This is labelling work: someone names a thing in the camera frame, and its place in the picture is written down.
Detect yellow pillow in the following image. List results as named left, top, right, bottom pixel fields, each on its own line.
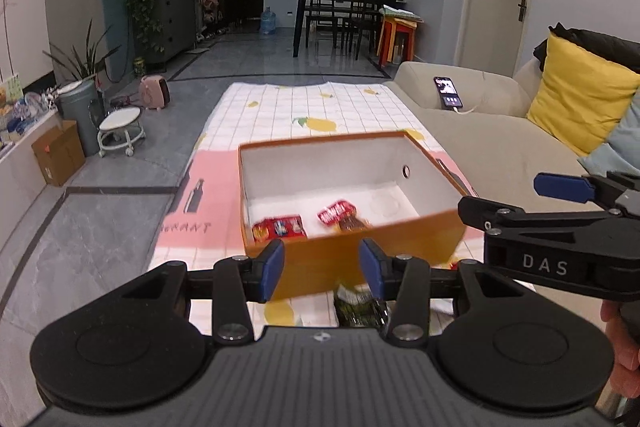
left=526, top=31, right=640, bottom=156

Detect long leaf potted plant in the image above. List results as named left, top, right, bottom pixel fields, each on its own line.
left=42, top=19, right=122, bottom=84

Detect checked lemon print tablecloth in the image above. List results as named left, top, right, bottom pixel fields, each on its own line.
left=149, top=81, right=481, bottom=343

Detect person's right hand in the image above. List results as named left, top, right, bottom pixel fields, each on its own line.
left=600, top=299, right=640, bottom=400

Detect green snack packet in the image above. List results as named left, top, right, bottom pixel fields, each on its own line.
left=332, top=283, right=392, bottom=329

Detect brown cardboard box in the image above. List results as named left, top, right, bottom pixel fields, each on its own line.
left=31, top=121, right=86, bottom=187

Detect orange cardboard box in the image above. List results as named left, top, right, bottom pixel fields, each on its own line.
left=237, top=131, right=468, bottom=303

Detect beige sofa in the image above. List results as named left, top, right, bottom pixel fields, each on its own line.
left=392, top=57, right=640, bottom=258

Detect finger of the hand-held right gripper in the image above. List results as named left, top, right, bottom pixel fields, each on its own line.
left=533, top=173, right=624, bottom=204
left=457, top=196, right=619, bottom=236

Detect black smartphone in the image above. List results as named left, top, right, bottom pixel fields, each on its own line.
left=433, top=76, right=463, bottom=110

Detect blue water jug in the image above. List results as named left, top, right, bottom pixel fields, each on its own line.
left=259, top=6, right=279, bottom=36

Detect grey trash bin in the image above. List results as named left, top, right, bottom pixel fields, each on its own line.
left=54, top=79, right=104, bottom=156

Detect dark grey dresser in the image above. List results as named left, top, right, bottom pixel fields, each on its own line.
left=149, top=0, right=197, bottom=68

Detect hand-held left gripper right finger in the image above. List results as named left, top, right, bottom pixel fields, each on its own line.
left=359, top=237, right=536, bottom=348

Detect stacked orange stools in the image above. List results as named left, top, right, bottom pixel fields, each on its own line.
left=376, top=14, right=418, bottom=68

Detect white wheeled stool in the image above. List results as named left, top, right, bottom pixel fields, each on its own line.
left=97, top=107, right=147, bottom=158

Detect black dining chair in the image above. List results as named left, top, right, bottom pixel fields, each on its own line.
left=344, top=0, right=399, bottom=60

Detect red snack packet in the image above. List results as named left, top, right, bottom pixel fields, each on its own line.
left=316, top=199, right=373, bottom=234
left=252, top=215, right=307, bottom=243

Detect light blue pillow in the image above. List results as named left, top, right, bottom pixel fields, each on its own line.
left=582, top=87, right=640, bottom=180

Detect pink space heater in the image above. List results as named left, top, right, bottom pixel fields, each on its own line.
left=139, top=74, right=171, bottom=110

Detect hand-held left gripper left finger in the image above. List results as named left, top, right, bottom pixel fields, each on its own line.
left=120, top=239, right=286, bottom=344

